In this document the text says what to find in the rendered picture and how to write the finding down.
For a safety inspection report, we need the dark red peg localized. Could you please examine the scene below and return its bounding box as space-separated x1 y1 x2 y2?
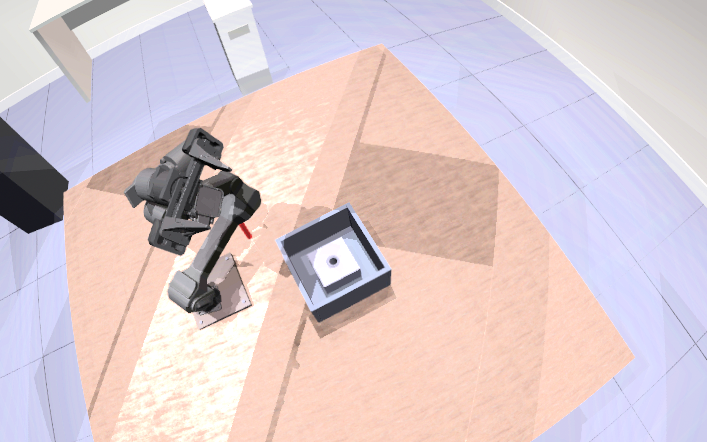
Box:
239 222 252 239

